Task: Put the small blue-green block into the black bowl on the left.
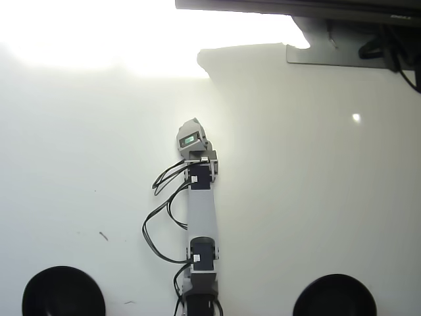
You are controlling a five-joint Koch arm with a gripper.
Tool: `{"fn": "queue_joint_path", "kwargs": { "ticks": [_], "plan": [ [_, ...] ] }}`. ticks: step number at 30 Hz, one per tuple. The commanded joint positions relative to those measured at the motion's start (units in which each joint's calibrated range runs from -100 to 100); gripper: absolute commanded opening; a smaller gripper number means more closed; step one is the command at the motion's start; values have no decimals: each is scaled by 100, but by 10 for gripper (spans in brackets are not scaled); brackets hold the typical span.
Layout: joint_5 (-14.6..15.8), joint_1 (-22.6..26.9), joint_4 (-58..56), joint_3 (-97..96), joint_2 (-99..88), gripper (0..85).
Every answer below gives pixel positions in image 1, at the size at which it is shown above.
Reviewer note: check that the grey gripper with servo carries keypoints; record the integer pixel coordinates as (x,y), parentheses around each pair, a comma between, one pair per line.
(192,143)

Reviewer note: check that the dark computer monitor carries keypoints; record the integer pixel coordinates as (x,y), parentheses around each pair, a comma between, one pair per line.
(296,6)

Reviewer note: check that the black round bowl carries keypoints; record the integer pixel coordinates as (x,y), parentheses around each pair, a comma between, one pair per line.
(335,296)
(62,293)

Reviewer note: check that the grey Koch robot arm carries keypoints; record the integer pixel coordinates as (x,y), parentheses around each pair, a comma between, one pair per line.
(201,210)

